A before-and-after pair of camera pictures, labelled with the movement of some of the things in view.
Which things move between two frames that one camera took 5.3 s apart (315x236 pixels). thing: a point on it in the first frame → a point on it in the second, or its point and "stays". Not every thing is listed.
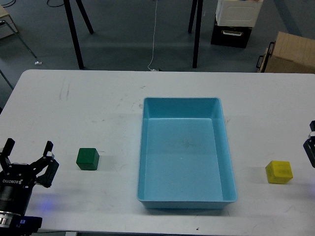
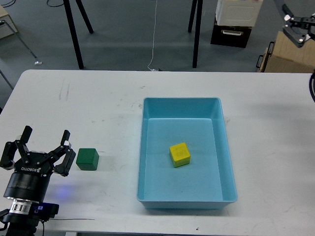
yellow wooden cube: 279,172 → 180,155
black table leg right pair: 199,23 stays
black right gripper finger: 309,146 → 307,23
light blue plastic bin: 185,161 stays
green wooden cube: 87,159 stays
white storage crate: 237,13 stays
